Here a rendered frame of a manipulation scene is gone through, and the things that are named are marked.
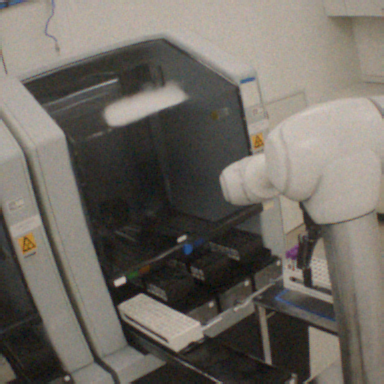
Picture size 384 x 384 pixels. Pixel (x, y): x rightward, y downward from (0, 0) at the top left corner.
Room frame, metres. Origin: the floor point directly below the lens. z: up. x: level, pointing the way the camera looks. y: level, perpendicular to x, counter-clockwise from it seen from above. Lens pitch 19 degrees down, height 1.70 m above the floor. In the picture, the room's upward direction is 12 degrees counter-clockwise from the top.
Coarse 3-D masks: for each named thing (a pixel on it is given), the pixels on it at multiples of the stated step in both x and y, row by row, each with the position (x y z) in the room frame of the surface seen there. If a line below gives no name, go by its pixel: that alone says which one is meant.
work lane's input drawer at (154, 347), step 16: (128, 336) 1.43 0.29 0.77; (144, 336) 1.36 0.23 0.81; (208, 336) 1.29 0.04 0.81; (160, 352) 1.28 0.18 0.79; (176, 352) 1.23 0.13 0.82; (192, 352) 1.23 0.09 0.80; (208, 352) 1.22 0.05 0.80; (224, 352) 1.20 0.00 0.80; (240, 352) 1.17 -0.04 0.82; (176, 368) 1.22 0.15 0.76; (192, 368) 1.15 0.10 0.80; (208, 368) 1.14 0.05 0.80; (224, 368) 1.12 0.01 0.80; (240, 368) 1.11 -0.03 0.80; (256, 368) 1.09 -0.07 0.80; (272, 368) 1.06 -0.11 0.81
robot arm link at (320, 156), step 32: (288, 128) 0.76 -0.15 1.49; (320, 128) 0.74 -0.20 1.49; (352, 128) 0.74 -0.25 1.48; (288, 160) 0.73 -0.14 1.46; (320, 160) 0.72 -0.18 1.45; (352, 160) 0.72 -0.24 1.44; (288, 192) 0.74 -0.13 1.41; (320, 192) 0.72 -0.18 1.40; (352, 192) 0.71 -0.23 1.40; (352, 224) 0.71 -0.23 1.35; (352, 256) 0.70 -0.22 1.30; (352, 288) 0.69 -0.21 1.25; (352, 320) 0.67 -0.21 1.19; (352, 352) 0.66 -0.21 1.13
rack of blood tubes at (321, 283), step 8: (312, 264) 1.38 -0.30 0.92; (320, 264) 1.36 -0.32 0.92; (288, 272) 1.37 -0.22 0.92; (296, 272) 1.36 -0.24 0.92; (312, 272) 1.33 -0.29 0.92; (320, 272) 1.32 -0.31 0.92; (328, 272) 1.31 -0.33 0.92; (288, 280) 1.38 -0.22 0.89; (320, 280) 1.27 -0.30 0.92; (328, 280) 1.26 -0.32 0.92; (296, 288) 1.35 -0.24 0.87; (304, 288) 1.32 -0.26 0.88; (312, 288) 1.30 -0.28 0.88; (320, 288) 1.32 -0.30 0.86; (328, 288) 1.23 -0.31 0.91; (320, 296) 1.26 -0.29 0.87; (328, 296) 1.24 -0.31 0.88
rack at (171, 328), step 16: (128, 304) 1.49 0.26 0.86; (144, 304) 1.46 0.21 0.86; (160, 304) 1.44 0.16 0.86; (128, 320) 1.44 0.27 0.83; (144, 320) 1.37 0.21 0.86; (160, 320) 1.35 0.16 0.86; (176, 320) 1.34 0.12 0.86; (192, 320) 1.31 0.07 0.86; (160, 336) 1.34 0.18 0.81; (176, 336) 1.24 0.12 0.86; (192, 336) 1.27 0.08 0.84
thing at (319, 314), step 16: (320, 256) 1.59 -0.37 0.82; (272, 288) 1.47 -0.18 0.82; (288, 288) 1.44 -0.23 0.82; (256, 304) 1.43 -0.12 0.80; (272, 304) 1.37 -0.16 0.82; (288, 304) 1.35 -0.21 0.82; (304, 304) 1.32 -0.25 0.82; (320, 304) 1.30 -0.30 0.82; (256, 320) 1.44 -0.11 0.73; (304, 320) 1.24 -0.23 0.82; (320, 320) 1.21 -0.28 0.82; (336, 336) 1.13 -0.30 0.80; (336, 368) 1.56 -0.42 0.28
